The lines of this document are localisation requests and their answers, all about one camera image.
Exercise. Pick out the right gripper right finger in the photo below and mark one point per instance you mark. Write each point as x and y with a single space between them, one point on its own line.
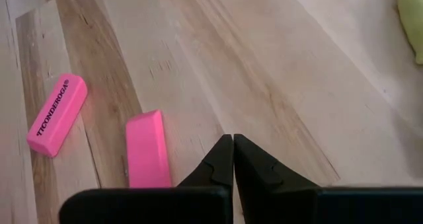
281 204

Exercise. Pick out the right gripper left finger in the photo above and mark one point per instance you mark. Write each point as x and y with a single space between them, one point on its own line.
198 204

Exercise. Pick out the pink rectangular eraser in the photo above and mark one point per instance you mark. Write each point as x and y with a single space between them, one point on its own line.
56 116
147 151

